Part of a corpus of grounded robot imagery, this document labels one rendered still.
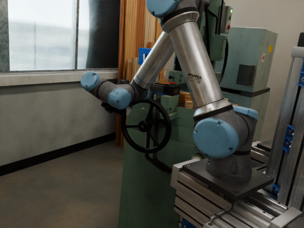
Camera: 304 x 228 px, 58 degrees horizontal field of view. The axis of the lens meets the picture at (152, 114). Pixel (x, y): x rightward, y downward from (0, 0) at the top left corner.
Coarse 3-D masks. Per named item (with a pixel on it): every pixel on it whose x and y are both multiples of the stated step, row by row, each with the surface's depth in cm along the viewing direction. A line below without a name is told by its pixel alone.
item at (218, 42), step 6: (210, 36) 164; (216, 36) 162; (222, 36) 161; (210, 42) 165; (216, 42) 163; (222, 42) 161; (210, 48) 165; (216, 48) 164; (222, 48) 163; (210, 54) 166; (216, 54) 164; (222, 54) 166; (216, 60) 165; (222, 60) 170
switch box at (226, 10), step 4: (220, 8) 168; (224, 8) 167; (228, 8) 166; (232, 8) 172; (224, 12) 167; (228, 12) 167; (224, 16) 168; (228, 16) 168; (224, 20) 168; (228, 20) 170; (224, 24) 168; (228, 24) 172; (220, 28) 170; (224, 28) 169; (220, 32) 171; (224, 32) 169; (228, 32) 176
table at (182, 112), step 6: (138, 108) 158; (180, 108) 145; (186, 108) 144; (144, 114) 145; (168, 114) 139; (174, 114) 142; (180, 114) 146; (186, 114) 144; (192, 114) 142; (192, 120) 143
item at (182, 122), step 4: (136, 108) 158; (132, 112) 160; (136, 112) 159; (144, 116) 157; (164, 120) 151; (172, 120) 149; (176, 120) 147; (180, 120) 146; (184, 120) 145; (188, 120) 144; (180, 124) 147; (184, 124) 146; (188, 124) 145; (192, 124) 143
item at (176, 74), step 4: (172, 72) 156; (176, 72) 155; (180, 72) 155; (176, 76) 155; (180, 76) 156; (168, 80) 158; (172, 80) 157; (176, 80) 156; (180, 80) 156; (184, 80) 162; (176, 84) 161
